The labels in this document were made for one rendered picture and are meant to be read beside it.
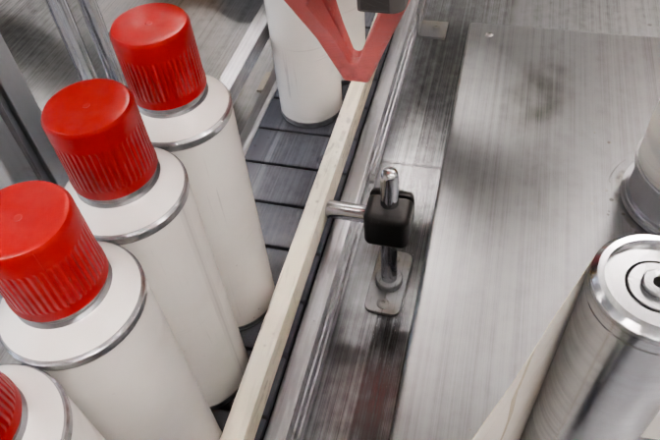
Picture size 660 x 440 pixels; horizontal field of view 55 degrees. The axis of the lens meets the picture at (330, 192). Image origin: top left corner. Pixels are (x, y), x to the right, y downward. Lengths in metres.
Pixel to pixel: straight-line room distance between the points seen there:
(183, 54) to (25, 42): 0.55
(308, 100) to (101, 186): 0.28
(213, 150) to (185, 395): 0.11
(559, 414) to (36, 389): 0.18
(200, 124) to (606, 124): 0.35
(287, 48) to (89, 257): 0.29
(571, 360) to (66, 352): 0.16
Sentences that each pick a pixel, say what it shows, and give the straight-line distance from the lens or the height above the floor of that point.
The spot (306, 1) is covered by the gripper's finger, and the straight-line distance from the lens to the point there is 0.31.
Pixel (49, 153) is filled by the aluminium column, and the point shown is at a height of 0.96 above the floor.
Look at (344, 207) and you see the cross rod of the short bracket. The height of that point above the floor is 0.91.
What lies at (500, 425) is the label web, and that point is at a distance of 0.22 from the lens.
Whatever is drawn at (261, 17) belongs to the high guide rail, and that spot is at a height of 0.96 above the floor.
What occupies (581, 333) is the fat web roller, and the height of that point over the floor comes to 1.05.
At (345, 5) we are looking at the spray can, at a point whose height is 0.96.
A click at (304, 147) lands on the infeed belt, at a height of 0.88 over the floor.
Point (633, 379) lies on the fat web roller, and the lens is 0.22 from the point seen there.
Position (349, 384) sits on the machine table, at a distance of 0.44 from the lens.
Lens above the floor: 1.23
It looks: 48 degrees down
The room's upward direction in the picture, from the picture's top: 6 degrees counter-clockwise
